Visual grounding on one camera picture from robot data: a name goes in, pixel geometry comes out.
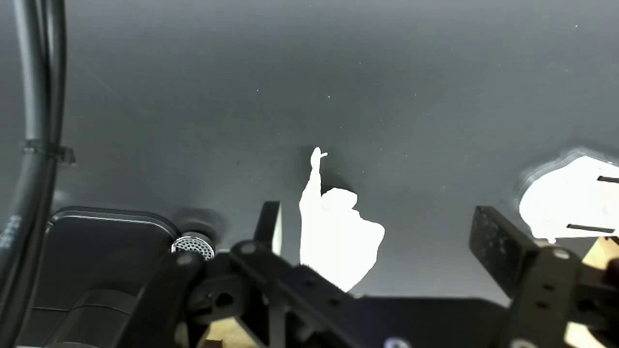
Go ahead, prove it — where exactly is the black cable bundle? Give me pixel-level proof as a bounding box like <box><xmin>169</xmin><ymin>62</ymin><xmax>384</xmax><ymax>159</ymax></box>
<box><xmin>0</xmin><ymin>0</ymin><xmax>78</xmax><ymax>331</ymax></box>

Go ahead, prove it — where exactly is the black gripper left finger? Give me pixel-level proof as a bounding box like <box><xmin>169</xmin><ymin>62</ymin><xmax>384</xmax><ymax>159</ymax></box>
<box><xmin>128</xmin><ymin>201</ymin><xmax>353</xmax><ymax>348</ymax></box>

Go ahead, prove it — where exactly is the white green patterned cloth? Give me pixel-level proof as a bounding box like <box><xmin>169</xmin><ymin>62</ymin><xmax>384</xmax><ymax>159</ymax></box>
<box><xmin>299</xmin><ymin>147</ymin><xmax>386</xmax><ymax>292</ymax></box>

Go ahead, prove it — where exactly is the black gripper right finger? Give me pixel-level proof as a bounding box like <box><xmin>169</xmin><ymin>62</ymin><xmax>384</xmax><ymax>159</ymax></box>
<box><xmin>469</xmin><ymin>205</ymin><xmax>619</xmax><ymax>348</ymax></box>

